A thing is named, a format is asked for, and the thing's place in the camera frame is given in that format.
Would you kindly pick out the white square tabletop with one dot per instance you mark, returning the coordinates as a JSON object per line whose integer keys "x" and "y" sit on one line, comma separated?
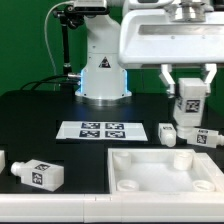
{"x": 162, "y": 170}

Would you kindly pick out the white marker tag sheet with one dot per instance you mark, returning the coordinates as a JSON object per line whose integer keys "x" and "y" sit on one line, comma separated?
{"x": 101, "y": 131}

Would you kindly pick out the black camera stand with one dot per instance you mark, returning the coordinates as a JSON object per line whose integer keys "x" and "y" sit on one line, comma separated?
{"x": 69, "y": 18}

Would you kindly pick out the white front fence rail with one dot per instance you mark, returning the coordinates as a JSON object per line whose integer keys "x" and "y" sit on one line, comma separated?
{"x": 186, "y": 207}

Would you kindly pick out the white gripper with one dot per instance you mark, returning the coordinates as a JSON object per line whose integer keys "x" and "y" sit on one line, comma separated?
{"x": 148, "y": 38}

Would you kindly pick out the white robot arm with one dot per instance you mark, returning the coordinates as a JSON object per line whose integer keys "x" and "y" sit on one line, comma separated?
{"x": 104, "y": 78}

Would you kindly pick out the white left fence piece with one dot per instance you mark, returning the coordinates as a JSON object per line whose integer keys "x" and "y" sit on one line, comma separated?
{"x": 2, "y": 160}

